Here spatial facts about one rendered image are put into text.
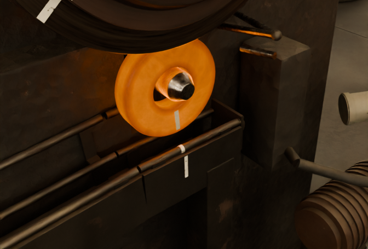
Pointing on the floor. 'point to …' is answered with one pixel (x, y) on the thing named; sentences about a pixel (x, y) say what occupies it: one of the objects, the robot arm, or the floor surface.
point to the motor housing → (334, 214)
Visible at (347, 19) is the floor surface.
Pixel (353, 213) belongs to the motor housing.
